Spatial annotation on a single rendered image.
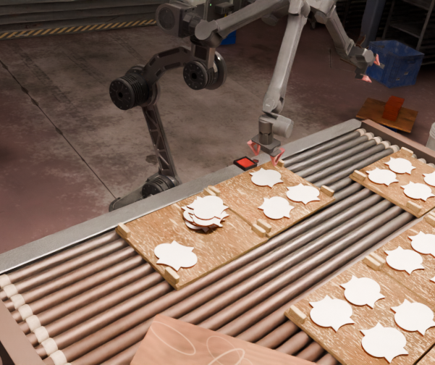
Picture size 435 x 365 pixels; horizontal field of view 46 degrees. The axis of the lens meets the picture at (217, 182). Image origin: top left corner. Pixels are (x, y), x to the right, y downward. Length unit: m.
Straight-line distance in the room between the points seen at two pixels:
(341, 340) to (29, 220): 2.31
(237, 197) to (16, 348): 0.99
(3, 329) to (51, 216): 1.96
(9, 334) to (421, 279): 1.30
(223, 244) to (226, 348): 0.53
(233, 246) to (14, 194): 2.15
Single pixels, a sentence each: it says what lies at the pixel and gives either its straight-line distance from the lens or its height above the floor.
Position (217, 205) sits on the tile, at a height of 0.99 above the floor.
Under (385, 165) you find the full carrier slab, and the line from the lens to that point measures 2.49.
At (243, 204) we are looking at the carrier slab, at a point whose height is 0.94.
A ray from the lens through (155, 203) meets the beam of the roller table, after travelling 1.98.
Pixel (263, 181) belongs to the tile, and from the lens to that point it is 2.13.
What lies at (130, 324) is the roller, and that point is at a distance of 1.55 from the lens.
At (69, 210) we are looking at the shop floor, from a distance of 3.46.
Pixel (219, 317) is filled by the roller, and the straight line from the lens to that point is 1.58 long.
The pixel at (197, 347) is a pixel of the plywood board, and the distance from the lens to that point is 1.34.
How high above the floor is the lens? 2.09
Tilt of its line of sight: 34 degrees down
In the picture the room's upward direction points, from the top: 8 degrees clockwise
